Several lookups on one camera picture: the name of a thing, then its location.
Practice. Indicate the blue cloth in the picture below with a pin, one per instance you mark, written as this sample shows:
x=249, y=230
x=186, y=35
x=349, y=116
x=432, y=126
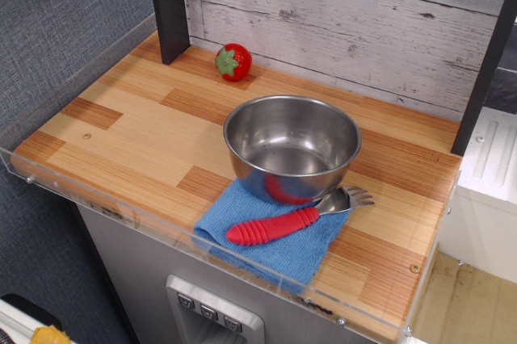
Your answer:
x=289, y=262

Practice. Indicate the dark right upright post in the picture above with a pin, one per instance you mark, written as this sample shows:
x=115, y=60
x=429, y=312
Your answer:
x=494, y=51

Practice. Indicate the clear acrylic guard rail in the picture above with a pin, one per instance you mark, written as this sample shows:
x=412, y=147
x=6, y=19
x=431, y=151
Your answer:
x=144, y=146

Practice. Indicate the stainless steel pot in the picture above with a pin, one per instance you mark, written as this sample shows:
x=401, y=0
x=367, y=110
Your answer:
x=290, y=149

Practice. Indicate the red handled metal spork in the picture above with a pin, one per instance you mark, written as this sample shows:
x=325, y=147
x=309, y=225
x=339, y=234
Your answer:
x=262, y=231

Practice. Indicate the red toy strawberry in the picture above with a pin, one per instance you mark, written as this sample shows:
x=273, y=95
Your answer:
x=233, y=62

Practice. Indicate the grey dispenser button panel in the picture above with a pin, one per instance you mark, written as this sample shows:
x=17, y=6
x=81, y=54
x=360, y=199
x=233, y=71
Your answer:
x=204, y=317

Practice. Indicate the white toy sink unit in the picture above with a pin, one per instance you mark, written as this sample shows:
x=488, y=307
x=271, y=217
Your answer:
x=479, y=225

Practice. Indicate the dark left upright post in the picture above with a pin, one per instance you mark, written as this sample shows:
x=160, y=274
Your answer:
x=173, y=35

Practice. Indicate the dark upright post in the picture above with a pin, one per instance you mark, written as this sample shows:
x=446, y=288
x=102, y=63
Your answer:
x=494, y=51
x=173, y=35

